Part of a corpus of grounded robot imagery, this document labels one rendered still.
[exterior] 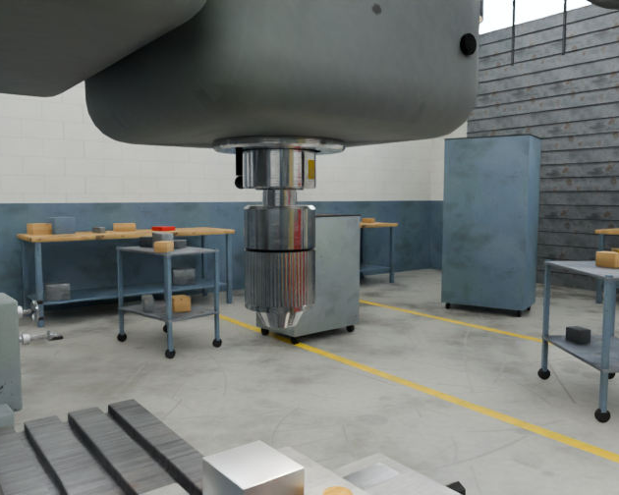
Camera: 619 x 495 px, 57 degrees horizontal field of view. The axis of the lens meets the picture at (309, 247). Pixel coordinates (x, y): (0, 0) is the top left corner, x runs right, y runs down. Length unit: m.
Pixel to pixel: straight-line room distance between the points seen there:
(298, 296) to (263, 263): 0.03
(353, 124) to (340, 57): 0.04
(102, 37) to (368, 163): 9.01
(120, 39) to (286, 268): 0.17
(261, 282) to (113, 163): 6.82
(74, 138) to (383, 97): 6.80
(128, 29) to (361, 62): 0.11
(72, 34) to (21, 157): 6.67
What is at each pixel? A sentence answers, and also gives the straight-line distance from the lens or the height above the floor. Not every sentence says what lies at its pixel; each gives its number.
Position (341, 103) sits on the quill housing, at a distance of 0.29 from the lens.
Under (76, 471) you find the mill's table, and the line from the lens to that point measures 0.82.
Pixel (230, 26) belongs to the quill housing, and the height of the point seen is 1.35.
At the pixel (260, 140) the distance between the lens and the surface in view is 0.34.
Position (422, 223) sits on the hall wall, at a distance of 10.11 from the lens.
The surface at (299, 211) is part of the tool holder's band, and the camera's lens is 0.36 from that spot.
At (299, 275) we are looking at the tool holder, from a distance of 0.36.
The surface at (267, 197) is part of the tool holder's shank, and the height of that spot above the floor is 1.27.
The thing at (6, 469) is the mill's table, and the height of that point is 0.93.
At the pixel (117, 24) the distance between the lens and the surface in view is 0.24.
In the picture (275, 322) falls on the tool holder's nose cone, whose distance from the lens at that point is 0.37.
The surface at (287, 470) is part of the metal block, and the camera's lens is 0.44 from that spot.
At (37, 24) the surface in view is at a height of 1.34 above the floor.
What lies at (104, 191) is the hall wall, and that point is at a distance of 7.12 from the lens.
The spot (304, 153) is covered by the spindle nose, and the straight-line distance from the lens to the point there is 0.36.
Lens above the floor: 1.28
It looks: 5 degrees down
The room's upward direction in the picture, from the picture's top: straight up
